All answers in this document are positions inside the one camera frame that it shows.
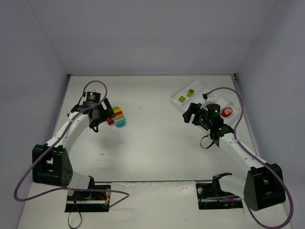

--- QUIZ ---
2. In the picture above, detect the long green brick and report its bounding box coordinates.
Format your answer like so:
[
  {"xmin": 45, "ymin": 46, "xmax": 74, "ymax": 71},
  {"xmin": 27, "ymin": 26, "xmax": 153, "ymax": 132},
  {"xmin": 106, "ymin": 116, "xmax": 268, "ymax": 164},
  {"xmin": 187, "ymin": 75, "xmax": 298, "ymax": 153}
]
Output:
[{"xmin": 115, "ymin": 114, "xmax": 124, "ymax": 119}]

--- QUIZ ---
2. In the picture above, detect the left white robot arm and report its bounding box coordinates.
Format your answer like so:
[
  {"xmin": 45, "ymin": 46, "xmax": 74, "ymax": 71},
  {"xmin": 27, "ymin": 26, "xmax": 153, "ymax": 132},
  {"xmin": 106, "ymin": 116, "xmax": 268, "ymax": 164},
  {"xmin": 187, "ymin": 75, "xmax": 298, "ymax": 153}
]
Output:
[{"xmin": 32, "ymin": 92, "xmax": 114, "ymax": 190}]

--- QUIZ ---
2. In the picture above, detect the white compartment sorting tray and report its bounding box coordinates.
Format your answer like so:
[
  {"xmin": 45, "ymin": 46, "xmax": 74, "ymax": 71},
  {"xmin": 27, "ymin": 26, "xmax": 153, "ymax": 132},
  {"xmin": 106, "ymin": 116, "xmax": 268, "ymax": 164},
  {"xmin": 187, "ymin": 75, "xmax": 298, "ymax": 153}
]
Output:
[{"xmin": 170, "ymin": 76, "xmax": 241, "ymax": 127}]

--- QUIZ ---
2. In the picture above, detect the teal flower face brick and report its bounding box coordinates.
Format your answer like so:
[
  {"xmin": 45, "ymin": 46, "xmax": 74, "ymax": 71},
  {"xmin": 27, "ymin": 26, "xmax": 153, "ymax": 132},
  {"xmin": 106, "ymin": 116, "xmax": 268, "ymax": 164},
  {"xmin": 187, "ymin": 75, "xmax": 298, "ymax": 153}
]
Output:
[{"xmin": 114, "ymin": 116, "xmax": 126, "ymax": 127}]

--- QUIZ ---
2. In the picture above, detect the small red brick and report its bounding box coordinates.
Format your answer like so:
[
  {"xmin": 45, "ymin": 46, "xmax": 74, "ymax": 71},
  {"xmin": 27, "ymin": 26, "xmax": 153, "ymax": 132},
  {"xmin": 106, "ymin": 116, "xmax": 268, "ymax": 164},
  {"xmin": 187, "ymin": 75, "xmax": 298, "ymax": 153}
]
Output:
[{"xmin": 107, "ymin": 118, "xmax": 114, "ymax": 125}]

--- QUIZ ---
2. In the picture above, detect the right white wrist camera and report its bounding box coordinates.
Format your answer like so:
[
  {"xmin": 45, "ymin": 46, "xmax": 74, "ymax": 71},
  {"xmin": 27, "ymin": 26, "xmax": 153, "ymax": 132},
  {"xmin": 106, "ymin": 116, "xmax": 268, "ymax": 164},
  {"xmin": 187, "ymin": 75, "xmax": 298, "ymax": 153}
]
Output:
[{"xmin": 202, "ymin": 93, "xmax": 217, "ymax": 100}]

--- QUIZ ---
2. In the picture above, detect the green square brick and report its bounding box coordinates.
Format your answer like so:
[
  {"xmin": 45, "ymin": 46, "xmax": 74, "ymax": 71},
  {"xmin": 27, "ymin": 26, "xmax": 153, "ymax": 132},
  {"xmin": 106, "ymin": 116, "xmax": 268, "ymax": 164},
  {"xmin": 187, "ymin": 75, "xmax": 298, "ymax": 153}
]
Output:
[{"xmin": 178, "ymin": 96, "xmax": 186, "ymax": 103}]

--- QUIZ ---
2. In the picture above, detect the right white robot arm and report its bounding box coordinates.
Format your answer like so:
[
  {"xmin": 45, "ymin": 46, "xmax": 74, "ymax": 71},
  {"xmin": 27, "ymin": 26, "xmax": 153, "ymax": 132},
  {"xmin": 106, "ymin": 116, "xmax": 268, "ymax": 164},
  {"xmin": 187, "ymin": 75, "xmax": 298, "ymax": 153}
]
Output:
[{"xmin": 183, "ymin": 103, "xmax": 286, "ymax": 211}]

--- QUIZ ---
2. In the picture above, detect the green curved brick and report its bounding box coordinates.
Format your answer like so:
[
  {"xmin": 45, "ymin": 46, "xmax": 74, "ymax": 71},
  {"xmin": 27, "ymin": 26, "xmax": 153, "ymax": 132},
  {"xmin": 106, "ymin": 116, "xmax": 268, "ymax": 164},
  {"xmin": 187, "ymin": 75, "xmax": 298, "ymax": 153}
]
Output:
[{"xmin": 187, "ymin": 89, "xmax": 194, "ymax": 97}]

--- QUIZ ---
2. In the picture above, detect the red flower print brick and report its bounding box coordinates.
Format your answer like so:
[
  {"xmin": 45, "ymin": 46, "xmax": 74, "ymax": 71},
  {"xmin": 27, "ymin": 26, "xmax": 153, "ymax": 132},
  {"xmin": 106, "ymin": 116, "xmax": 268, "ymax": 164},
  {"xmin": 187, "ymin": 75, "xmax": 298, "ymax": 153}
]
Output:
[{"xmin": 221, "ymin": 107, "xmax": 234, "ymax": 118}]

